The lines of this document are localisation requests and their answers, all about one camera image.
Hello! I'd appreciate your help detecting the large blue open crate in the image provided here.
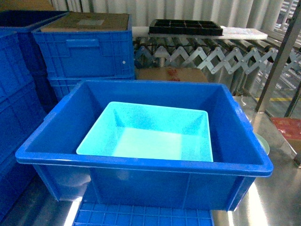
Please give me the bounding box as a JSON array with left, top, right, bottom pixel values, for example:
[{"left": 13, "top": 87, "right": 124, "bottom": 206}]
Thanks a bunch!
[{"left": 16, "top": 80, "right": 273, "bottom": 211}]

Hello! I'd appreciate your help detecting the red printed cardboard box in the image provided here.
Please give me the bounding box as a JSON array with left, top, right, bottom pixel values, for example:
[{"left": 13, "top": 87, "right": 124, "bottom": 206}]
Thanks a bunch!
[{"left": 271, "top": 117, "right": 301, "bottom": 153}]

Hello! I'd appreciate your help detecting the blue crate stack left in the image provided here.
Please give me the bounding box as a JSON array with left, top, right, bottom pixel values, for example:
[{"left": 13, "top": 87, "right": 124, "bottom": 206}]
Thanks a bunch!
[{"left": 0, "top": 31, "right": 46, "bottom": 219}]

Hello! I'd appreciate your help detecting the cardboard box red print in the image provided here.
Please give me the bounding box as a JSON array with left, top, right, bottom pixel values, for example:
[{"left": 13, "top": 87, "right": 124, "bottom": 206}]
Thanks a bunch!
[{"left": 136, "top": 67, "right": 208, "bottom": 83}]

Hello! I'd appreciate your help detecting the black compartment tray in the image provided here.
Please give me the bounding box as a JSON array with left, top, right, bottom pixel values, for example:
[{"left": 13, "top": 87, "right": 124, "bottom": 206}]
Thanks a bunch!
[{"left": 149, "top": 19, "right": 223, "bottom": 36}]

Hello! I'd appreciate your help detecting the expandable roller conveyor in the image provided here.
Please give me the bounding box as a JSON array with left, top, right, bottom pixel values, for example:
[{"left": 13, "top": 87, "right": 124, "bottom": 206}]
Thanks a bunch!
[{"left": 133, "top": 36, "right": 301, "bottom": 76}]

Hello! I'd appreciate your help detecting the grey metal post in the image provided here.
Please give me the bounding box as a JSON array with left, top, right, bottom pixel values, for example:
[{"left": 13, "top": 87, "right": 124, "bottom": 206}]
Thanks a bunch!
[{"left": 255, "top": 14, "right": 301, "bottom": 113}]

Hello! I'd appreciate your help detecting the pale green bowl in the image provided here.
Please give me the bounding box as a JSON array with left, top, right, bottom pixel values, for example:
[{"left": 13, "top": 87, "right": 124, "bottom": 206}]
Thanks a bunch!
[{"left": 255, "top": 133, "right": 270, "bottom": 155}]

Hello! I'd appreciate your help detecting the blue crate with cardboard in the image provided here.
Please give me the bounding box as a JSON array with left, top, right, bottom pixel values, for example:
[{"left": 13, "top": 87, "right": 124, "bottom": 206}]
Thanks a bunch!
[{"left": 32, "top": 13, "right": 133, "bottom": 78}]

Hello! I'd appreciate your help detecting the blue crate under cardboard crate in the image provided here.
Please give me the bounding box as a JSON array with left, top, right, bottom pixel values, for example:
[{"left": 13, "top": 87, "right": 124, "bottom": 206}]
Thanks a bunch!
[{"left": 47, "top": 72, "right": 135, "bottom": 102}]

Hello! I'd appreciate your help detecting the dark blue crate rear left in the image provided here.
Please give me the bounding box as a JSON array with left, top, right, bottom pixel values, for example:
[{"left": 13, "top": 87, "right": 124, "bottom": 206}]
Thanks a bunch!
[{"left": 0, "top": 10, "right": 68, "bottom": 113}]

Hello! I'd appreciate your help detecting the turquoise plastic bin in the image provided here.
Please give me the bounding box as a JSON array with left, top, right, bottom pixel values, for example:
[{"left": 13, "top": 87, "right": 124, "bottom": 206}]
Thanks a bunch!
[{"left": 76, "top": 102, "right": 213, "bottom": 162}]

